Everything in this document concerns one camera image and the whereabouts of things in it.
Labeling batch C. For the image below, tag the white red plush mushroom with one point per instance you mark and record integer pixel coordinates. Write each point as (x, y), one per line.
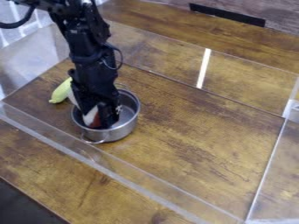
(86, 102)

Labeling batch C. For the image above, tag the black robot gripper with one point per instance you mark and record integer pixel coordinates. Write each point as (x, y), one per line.
(94, 77)

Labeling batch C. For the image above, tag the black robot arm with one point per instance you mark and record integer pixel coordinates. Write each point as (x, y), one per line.
(86, 31)

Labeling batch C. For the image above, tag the clear acrylic enclosure wall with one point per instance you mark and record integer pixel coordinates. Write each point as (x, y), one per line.
(214, 151)

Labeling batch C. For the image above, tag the black strip on wall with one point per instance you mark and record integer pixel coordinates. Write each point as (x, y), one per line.
(229, 15)

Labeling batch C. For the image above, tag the silver metal pot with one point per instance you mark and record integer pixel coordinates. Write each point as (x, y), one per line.
(123, 127)

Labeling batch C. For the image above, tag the yellow handled metal utensil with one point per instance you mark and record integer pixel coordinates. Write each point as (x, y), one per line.
(60, 93)

